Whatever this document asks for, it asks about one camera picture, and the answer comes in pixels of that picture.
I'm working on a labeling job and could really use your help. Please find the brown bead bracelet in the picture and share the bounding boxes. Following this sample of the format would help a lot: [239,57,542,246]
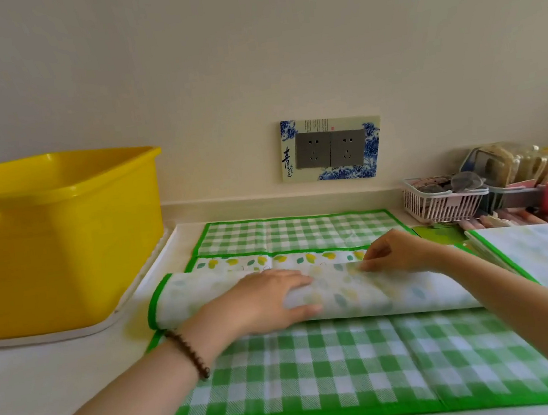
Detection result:
[162,325,212,386]

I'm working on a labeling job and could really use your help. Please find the row of clear lidded containers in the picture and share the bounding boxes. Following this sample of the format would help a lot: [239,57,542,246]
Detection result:
[456,136,548,193]

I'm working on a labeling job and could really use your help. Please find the person's right hand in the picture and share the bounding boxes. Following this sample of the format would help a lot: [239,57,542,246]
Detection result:
[355,222,454,283]

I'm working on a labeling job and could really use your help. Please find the blue floral socket surround plate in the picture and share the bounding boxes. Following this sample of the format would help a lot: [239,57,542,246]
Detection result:
[276,109,388,189]

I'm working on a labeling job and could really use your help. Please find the green white checked cloth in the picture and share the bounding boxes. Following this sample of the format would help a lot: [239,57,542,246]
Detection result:
[132,180,548,415]

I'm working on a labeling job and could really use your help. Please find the white plastic slotted basket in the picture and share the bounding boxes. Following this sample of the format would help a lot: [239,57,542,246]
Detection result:
[399,168,493,228]

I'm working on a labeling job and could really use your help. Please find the white plastic tray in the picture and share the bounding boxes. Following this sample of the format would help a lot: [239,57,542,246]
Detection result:
[0,226,188,349]

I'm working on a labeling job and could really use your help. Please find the yellow plastic tub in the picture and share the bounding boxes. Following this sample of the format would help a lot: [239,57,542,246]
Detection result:
[0,139,183,341]

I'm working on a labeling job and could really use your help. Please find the leaf print cloth green border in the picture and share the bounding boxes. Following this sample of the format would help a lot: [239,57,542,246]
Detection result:
[141,224,483,348]

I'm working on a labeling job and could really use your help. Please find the green folded cloth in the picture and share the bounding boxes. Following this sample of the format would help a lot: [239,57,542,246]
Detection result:
[412,220,467,249]

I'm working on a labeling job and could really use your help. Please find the person's right forearm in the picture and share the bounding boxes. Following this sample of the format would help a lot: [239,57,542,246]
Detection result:
[438,232,548,415]

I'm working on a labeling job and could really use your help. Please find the person's left hand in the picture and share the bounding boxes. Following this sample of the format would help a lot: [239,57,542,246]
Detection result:
[169,264,329,372]

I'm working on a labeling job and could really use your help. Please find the bundle of pink cloths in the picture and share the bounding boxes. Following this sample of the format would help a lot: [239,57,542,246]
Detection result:
[458,205,548,235]

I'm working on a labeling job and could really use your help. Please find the clear round lids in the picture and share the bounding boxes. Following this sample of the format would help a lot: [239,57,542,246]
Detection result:
[410,169,487,199]

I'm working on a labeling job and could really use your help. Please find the grey plastic basket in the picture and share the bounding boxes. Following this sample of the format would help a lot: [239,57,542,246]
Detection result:
[485,178,548,215]

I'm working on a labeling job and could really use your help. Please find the grey wall socket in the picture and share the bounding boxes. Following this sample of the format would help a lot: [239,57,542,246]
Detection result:
[293,130,335,171]
[327,127,367,169]

